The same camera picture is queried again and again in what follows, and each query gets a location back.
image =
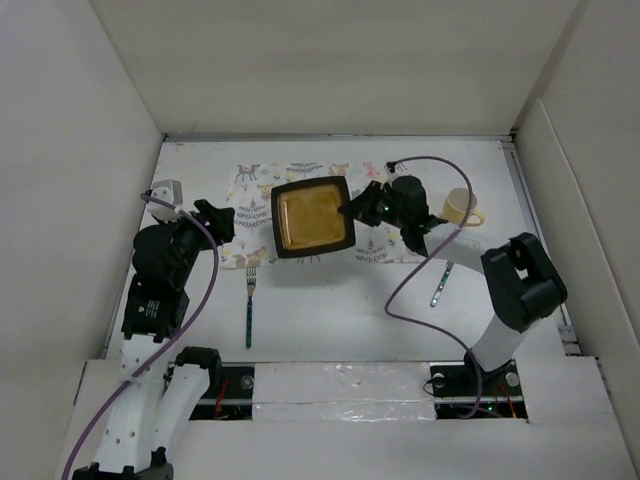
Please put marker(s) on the knife with blue handle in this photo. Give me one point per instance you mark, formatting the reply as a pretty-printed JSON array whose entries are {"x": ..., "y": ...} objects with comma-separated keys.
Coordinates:
[{"x": 442, "y": 284}]

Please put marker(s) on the fork with teal handle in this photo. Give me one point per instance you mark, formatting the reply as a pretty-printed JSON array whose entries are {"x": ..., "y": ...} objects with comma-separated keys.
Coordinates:
[{"x": 251, "y": 280}]

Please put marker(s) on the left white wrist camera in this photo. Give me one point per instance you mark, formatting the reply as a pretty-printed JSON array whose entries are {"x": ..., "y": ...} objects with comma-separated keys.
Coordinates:
[{"x": 167, "y": 200}]

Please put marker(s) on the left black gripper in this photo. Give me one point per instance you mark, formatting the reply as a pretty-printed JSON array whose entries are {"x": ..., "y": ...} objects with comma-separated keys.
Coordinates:
[{"x": 217, "y": 218}]

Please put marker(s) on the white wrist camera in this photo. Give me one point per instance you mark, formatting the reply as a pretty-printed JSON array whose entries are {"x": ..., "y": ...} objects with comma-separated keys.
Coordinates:
[
  {"x": 167, "y": 200},
  {"x": 394, "y": 170}
]

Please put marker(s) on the square black yellow plate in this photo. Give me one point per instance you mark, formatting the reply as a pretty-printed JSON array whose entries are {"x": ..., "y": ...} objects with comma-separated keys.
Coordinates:
[{"x": 306, "y": 217}]

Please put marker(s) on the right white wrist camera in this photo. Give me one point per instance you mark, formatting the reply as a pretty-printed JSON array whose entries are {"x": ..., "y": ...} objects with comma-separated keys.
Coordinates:
[{"x": 394, "y": 170}]

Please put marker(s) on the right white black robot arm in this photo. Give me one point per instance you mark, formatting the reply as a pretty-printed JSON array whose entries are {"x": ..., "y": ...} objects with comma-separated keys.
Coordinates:
[{"x": 523, "y": 284}]

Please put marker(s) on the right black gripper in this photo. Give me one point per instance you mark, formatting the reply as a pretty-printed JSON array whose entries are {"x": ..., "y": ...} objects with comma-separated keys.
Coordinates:
[{"x": 361, "y": 206}]

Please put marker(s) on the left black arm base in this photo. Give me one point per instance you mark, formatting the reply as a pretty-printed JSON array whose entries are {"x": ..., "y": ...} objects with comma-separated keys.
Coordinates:
[{"x": 232, "y": 399}]

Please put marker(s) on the animal print cloth placemat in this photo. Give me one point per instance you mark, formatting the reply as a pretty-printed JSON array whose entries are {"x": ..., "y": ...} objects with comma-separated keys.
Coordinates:
[{"x": 249, "y": 194}]

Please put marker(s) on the yellow ceramic mug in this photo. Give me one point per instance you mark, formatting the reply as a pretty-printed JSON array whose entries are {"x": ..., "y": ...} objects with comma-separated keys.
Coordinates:
[{"x": 455, "y": 207}]

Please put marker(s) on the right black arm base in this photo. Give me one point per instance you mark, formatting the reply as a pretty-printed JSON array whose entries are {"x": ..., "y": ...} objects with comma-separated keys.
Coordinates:
[{"x": 454, "y": 388}]

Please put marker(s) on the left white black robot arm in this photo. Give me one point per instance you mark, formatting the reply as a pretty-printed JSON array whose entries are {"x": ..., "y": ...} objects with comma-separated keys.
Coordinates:
[{"x": 134, "y": 433}]

